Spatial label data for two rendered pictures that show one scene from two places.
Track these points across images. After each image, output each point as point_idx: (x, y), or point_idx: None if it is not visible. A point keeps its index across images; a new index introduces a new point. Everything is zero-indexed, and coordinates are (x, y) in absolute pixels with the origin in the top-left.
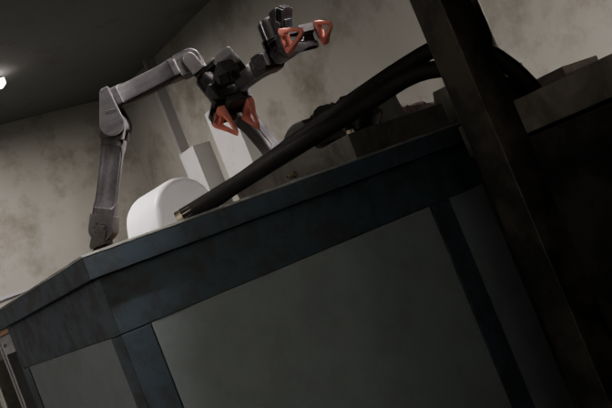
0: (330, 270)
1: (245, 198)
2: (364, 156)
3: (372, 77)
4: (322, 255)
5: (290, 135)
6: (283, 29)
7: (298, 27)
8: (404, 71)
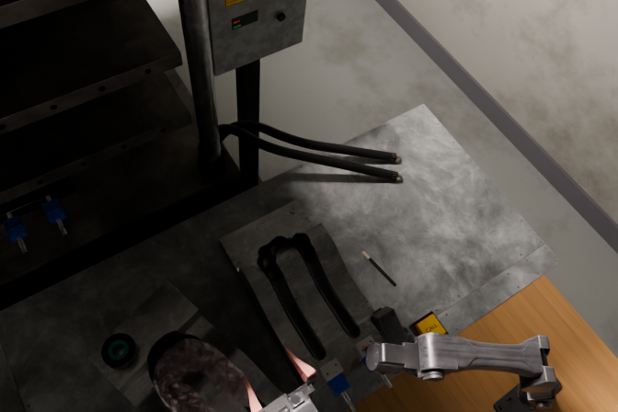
0: None
1: (359, 135)
2: (294, 166)
3: (275, 144)
4: None
5: (330, 158)
6: (308, 365)
7: (290, 351)
8: (263, 123)
